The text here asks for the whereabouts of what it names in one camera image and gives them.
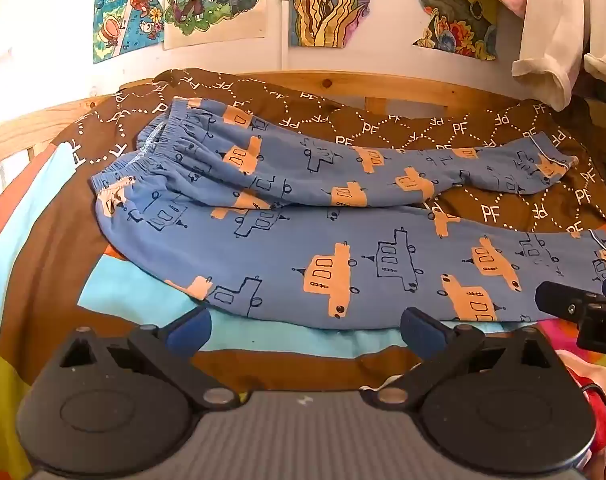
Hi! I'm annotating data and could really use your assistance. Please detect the white cartoon figure wall poster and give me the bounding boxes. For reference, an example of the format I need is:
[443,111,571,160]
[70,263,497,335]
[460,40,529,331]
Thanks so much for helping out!
[163,0,268,51]

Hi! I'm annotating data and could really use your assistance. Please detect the wooden bed frame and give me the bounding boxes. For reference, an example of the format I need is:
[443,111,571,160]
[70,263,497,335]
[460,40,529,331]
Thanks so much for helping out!
[0,70,606,171]

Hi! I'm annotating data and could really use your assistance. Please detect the colourful striped bed sheet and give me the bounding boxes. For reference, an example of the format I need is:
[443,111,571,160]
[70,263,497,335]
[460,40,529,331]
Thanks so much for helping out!
[0,140,558,480]

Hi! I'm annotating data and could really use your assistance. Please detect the red patterned cloth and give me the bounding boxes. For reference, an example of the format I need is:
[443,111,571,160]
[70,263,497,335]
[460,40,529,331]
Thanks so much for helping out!
[538,317,606,480]

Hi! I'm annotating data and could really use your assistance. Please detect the teal cartoon wall poster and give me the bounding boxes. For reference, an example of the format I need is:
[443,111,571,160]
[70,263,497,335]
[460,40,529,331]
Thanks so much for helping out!
[93,0,166,64]

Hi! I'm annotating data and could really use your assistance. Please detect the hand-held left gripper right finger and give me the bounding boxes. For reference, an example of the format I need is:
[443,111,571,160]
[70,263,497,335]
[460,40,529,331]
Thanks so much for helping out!
[363,306,558,407]

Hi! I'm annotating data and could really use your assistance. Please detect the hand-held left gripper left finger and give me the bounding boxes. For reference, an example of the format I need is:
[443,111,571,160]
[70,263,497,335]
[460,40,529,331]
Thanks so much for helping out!
[50,306,240,407]

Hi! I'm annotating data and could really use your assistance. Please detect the white wall pipe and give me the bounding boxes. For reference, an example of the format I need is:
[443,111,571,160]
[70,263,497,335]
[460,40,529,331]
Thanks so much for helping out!
[279,0,292,72]

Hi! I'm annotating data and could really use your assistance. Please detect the swirl pattern wall poster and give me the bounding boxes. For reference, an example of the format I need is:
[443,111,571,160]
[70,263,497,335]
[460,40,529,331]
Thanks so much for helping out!
[290,0,408,49]

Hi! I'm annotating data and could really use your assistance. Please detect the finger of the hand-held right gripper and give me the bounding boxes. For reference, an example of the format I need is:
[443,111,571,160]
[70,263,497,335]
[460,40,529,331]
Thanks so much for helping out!
[535,281,591,320]

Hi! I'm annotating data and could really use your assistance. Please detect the brown patterned blanket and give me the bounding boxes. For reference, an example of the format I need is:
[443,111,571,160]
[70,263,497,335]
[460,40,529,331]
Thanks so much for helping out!
[45,67,606,237]

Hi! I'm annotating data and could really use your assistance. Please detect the torn colourful wall poster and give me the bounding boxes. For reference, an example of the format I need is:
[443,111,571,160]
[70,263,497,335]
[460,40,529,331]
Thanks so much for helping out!
[403,0,500,62]

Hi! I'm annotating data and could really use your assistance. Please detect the cream hanging garment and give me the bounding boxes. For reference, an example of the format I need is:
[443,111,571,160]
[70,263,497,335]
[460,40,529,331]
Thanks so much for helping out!
[511,0,606,112]

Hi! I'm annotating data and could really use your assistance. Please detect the blue car print pants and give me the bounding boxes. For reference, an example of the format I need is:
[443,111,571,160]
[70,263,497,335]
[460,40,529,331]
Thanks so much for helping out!
[90,97,606,331]

